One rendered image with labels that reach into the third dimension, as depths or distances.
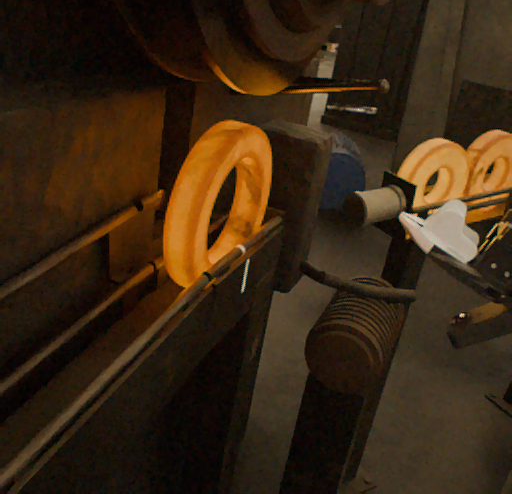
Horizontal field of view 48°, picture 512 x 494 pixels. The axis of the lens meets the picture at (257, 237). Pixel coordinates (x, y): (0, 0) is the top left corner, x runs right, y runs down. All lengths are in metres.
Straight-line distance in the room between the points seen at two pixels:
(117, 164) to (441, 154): 0.63
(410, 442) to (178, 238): 1.13
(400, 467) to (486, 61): 2.25
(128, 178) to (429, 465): 1.15
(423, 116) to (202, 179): 2.85
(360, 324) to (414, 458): 0.68
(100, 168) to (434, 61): 2.89
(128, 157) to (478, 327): 0.43
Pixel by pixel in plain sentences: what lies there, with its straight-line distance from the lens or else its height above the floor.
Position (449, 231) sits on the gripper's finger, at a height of 0.76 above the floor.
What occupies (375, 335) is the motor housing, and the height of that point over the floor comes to 0.52.
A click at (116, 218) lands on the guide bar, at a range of 0.54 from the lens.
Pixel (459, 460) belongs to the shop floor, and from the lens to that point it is 1.58.
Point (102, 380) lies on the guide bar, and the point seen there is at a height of 0.70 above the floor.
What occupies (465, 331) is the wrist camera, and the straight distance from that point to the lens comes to 0.71.
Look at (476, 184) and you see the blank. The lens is 1.13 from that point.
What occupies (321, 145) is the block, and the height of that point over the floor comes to 0.79.
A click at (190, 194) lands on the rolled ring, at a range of 0.53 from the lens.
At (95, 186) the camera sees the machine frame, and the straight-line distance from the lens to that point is 0.52.
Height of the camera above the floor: 0.98
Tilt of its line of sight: 24 degrees down
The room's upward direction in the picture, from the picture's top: 10 degrees clockwise
